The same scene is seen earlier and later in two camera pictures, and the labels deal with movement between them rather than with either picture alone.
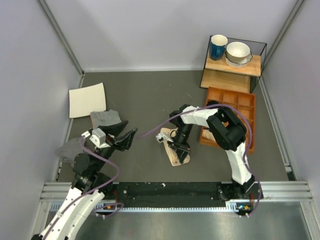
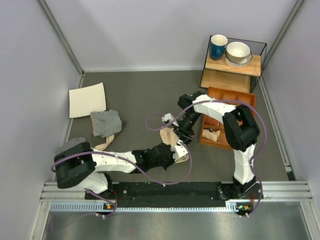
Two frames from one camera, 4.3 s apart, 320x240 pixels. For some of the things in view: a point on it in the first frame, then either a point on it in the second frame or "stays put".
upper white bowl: [237, 51] stays put
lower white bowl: [237, 65] stays put
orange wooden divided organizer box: [245, 101] stays put
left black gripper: [124, 142] to [171, 161]
